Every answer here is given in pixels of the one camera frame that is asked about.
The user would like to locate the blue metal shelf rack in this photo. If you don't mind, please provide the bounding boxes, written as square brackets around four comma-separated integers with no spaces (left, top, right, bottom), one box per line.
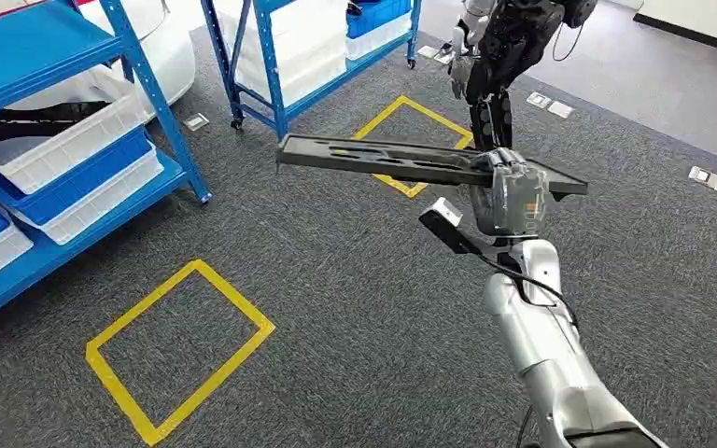
[200,0,423,140]
[0,0,213,335]

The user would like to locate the black humanoid robot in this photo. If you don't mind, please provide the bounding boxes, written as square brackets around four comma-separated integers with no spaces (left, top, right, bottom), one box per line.
[447,0,599,153]

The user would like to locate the long silver floor outlet plate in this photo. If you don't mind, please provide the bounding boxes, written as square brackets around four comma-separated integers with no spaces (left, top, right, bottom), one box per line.
[687,165,717,202]

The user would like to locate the white car body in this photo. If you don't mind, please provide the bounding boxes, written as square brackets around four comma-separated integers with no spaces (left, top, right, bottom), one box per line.
[0,0,198,125]

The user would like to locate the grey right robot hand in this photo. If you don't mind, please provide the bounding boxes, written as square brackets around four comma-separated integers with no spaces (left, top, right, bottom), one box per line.
[468,147,550,239]

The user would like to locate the yellow tape floor square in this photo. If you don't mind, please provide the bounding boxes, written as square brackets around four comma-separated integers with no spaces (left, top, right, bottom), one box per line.
[85,259,277,448]

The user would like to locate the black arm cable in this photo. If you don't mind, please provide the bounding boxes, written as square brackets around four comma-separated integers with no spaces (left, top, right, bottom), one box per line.
[479,252,579,329]

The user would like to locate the black plastic trim part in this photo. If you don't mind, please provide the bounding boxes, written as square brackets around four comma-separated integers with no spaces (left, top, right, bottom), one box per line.
[0,100,112,140]

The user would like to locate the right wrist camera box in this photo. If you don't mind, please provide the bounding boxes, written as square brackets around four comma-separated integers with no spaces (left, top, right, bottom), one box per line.
[418,197,489,258]

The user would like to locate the black plastic slotted panel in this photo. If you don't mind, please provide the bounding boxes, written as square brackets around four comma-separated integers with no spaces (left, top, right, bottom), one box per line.
[274,133,590,203]

